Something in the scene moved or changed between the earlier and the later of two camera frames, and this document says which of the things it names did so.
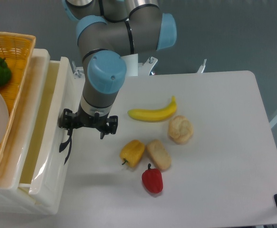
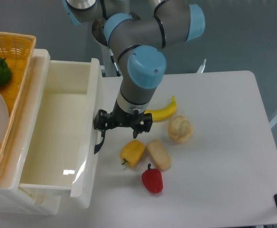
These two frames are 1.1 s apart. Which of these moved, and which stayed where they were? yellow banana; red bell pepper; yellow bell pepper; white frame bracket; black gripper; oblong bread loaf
Moved: black gripper; white frame bracket
Stayed: red bell pepper; oblong bread loaf; yellow banana; yellow bell pepper
